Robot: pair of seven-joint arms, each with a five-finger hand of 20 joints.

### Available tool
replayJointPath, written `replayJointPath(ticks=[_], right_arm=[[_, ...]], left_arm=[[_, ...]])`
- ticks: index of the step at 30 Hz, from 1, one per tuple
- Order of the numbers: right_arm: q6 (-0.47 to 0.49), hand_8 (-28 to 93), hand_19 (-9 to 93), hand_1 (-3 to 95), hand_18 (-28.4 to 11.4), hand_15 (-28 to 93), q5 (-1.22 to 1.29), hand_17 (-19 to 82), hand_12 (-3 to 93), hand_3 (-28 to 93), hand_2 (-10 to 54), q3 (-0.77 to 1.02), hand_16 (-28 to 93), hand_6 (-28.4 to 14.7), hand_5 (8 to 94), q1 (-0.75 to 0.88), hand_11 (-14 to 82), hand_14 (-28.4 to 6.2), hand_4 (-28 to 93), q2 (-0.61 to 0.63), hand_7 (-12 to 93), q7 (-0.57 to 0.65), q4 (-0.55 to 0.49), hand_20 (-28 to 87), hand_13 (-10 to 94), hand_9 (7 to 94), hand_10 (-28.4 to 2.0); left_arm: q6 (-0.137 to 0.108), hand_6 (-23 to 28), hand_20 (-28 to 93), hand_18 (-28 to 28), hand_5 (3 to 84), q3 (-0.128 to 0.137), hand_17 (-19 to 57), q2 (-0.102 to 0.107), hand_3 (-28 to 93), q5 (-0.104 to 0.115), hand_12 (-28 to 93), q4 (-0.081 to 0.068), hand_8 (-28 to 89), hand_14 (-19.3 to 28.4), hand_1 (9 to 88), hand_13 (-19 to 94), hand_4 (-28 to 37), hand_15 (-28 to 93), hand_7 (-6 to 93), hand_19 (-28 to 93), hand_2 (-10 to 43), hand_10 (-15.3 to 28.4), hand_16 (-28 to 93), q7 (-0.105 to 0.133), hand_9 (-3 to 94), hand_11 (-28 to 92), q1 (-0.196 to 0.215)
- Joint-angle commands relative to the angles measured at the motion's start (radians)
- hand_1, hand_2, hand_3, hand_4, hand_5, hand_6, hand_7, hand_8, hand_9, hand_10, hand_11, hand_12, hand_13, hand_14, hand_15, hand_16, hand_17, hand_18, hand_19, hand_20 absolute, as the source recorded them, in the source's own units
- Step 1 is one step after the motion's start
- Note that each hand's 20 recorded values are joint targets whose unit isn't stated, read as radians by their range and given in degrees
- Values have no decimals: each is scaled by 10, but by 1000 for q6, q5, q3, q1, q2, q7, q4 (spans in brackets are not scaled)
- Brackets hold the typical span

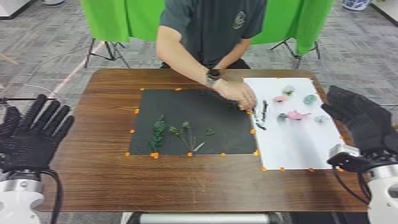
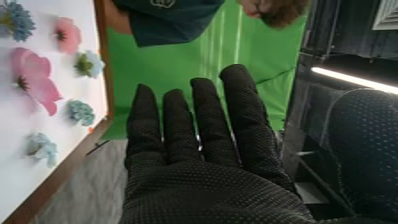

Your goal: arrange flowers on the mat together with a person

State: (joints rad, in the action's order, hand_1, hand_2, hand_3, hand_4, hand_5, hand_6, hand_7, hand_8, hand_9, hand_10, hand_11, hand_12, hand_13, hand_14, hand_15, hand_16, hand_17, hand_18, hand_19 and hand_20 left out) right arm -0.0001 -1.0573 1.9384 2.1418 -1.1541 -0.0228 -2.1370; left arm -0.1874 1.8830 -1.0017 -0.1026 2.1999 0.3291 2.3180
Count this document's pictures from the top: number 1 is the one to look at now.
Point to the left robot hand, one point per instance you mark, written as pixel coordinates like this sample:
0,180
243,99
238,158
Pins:
32,140

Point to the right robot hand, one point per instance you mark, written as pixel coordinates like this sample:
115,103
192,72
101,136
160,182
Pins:
364,123

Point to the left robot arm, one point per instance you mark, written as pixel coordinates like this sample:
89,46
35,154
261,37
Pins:
18,200

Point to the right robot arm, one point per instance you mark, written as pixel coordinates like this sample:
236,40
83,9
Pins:
384,193

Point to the dark mat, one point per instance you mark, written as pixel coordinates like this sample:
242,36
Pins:
195,110

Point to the person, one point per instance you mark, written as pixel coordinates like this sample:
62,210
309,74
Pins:
206,30

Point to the pale blue flower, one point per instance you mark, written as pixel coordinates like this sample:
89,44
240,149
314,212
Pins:
320,119

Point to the large pink flower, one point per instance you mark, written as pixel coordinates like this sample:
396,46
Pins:
297,115

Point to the white sheet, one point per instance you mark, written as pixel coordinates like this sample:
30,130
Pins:
295,146

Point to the small pink flower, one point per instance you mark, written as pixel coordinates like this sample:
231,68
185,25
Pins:
279,99

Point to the white flower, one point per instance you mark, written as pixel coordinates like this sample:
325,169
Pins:
288,90

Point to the dark green sprig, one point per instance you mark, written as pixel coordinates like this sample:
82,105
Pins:
254,116
263,110
259,126

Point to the black tripod stand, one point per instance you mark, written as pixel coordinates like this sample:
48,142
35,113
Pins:
108,53
295,51

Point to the small green sprig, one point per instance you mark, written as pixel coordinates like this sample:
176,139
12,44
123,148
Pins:
210,132

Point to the pale grey bar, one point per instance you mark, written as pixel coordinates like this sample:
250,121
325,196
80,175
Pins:
204,218

